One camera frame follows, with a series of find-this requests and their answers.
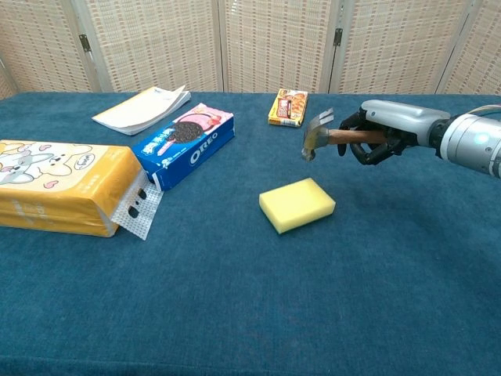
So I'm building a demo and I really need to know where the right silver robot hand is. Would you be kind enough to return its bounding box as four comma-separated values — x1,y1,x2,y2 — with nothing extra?
338,99,451,166

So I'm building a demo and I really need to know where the claw hammer with wooden handle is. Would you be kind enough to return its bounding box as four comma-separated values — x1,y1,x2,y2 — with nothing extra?
301,107,388,163

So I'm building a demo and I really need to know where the yellow sponge block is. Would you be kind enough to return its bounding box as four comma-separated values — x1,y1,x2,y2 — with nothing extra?
258,177,337,235

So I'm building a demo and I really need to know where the yellow curry box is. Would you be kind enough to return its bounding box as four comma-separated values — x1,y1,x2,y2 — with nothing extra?
268,88,309,128

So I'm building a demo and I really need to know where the woven folding screen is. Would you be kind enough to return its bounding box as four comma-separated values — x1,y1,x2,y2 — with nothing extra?
0,0,501,101

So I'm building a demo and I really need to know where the blue Oreo cookie box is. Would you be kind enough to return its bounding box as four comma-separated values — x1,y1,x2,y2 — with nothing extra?
132,102,236,192

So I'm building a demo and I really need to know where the blue tablecloth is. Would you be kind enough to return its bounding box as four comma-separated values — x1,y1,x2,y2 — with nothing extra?
0,92,501,376

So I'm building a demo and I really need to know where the white paper notebook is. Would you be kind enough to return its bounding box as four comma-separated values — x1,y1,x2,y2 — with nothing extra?
92,84,192,136

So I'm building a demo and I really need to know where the yellow cartoon tissue pack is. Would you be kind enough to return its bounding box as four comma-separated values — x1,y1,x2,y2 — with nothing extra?
0,139,164,241

